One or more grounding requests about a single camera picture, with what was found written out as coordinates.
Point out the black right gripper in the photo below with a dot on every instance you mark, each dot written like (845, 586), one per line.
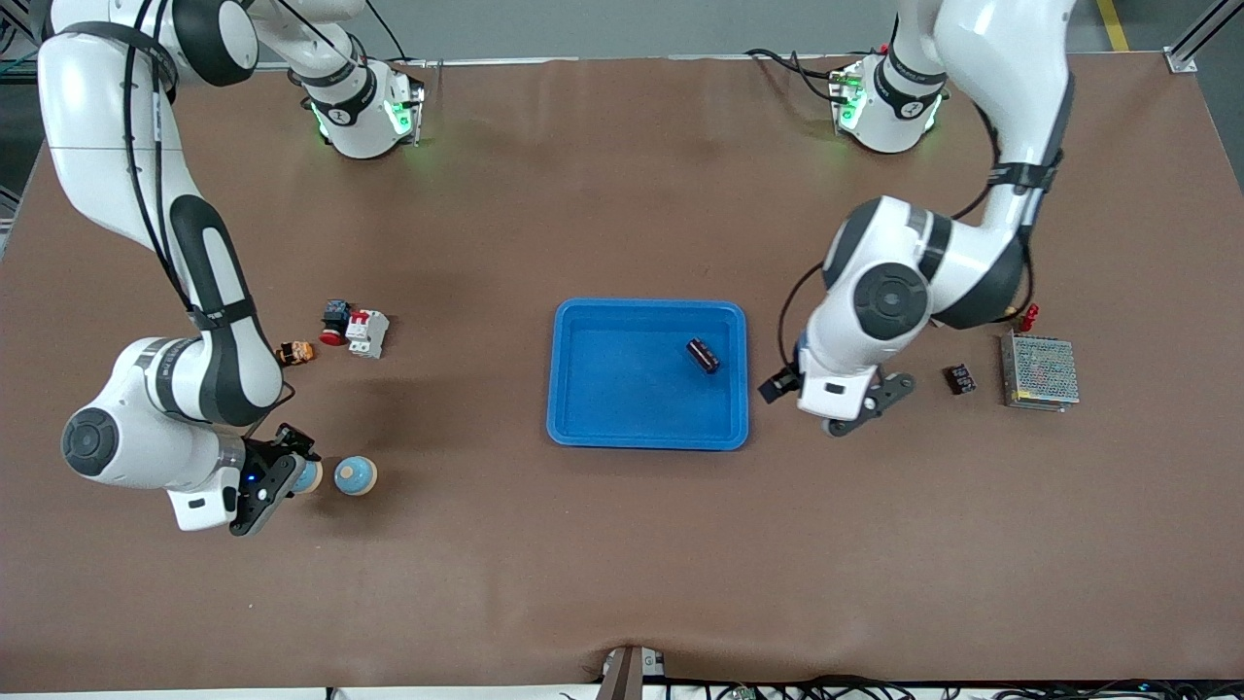
(275, 448)

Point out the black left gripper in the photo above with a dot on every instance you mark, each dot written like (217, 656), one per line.
(775, 387)

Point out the blue bell with cream base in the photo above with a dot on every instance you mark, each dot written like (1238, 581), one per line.
(311, 476)
(355, 475)

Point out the dark brown electrolytic capacitor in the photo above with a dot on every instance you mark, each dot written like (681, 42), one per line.
(704, 355)
(960, 379)

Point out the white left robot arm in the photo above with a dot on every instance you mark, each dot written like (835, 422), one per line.
(1011, 78)

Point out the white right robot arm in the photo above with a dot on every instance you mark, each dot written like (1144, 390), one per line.
(107, 146)

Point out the blue plastic tray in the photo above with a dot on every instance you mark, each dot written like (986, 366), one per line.
(622, 389)

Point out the red orange emergency stop button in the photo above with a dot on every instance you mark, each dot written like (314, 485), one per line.
(299, 352)

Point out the white red circuit breaker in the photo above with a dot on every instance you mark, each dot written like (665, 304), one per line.
(367, 333)

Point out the red mushroom push button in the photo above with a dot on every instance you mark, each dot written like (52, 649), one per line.
(335, 319)

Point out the metal mesh power supply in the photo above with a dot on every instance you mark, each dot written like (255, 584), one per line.
(1040, 371)

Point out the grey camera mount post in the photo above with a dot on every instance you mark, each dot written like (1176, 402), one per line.
(632, 671)

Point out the aluminium frame profile with bracket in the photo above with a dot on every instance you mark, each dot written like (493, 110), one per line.
(1181, 60)

